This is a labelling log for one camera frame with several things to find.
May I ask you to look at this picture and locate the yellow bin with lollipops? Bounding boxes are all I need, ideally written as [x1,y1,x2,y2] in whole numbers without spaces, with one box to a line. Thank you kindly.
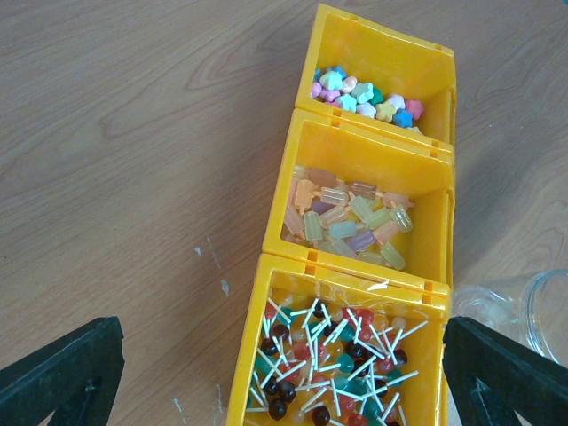
[226,254,448,425]

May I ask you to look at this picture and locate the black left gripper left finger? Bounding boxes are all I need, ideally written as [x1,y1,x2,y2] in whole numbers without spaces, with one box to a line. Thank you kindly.
[1,316,124,425]

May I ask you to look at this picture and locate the yellow bin with popsicle candies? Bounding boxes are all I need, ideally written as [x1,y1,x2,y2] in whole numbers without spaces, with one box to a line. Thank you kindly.
[263,110,454,288]

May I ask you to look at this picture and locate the yellow bin with star candies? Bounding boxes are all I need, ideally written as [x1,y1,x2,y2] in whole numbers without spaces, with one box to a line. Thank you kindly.
[295,4,457,152]

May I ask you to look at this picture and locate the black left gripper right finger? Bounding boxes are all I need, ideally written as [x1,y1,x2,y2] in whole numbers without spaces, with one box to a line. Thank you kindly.
[443,317,567,425]

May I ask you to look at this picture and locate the clear plastic cup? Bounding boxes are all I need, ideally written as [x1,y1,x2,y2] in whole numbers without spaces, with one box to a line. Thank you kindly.
[453,269,567,367]

